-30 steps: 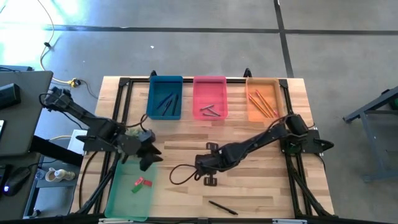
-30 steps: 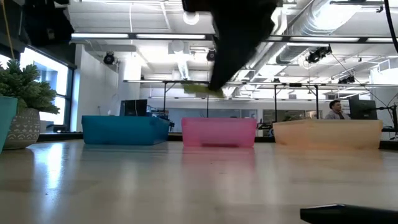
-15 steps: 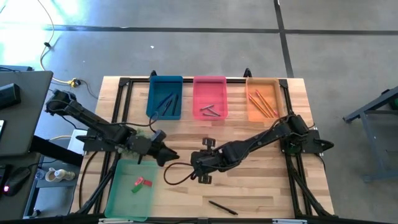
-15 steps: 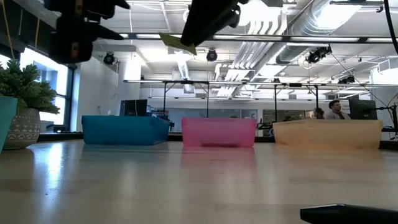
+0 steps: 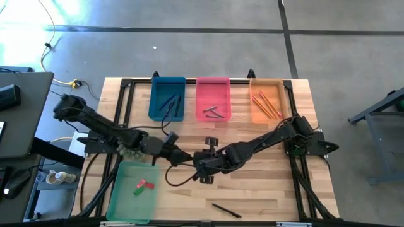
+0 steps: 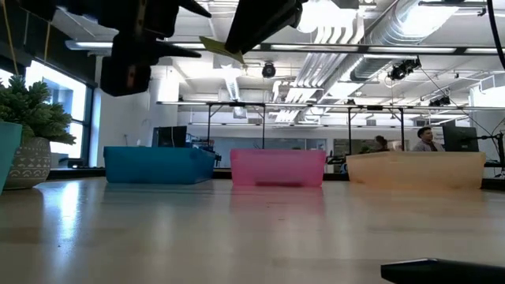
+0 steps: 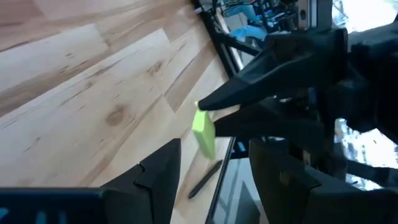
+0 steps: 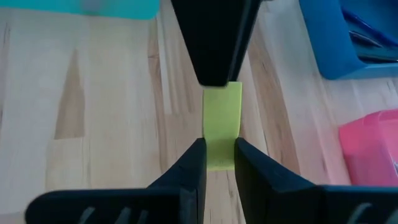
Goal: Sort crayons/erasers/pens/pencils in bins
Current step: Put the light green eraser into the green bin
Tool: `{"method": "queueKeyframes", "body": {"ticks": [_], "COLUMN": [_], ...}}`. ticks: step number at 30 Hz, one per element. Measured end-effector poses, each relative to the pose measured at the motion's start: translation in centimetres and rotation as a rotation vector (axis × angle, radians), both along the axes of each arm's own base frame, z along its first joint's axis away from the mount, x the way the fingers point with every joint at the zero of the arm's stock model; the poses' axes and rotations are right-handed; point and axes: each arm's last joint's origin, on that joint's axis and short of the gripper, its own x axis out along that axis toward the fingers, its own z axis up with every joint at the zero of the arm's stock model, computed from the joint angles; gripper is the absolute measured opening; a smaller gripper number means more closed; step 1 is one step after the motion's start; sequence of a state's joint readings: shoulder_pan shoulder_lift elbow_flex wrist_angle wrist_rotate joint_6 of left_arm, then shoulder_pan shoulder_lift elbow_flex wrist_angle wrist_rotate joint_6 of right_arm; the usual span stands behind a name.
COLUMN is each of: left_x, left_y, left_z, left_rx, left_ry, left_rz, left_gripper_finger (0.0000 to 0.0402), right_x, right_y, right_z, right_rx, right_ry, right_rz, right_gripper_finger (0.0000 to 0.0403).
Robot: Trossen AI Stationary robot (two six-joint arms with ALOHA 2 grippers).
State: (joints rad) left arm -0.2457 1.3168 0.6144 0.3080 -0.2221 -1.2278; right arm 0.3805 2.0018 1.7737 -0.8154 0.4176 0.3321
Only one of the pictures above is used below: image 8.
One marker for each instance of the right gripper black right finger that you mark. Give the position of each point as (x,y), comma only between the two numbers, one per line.
(273,202)

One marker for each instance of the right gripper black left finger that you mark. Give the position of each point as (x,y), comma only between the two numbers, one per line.
(174,202)

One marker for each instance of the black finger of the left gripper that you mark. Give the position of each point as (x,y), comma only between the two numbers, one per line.
(202,31)
(233,31)

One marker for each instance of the yellow eraser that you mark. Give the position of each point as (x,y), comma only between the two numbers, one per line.
(222,112)

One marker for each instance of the blue pen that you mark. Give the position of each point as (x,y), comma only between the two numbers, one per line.
(370,27)

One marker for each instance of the black pen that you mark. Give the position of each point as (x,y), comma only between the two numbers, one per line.
(385,56)

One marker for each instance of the green plastic bin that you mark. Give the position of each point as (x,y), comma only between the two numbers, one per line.
(124,9)

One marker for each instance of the blue plastic bin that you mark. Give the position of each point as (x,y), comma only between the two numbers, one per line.
(329,46)

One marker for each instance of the pink plastic bin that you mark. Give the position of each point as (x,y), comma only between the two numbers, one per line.
(370,149)

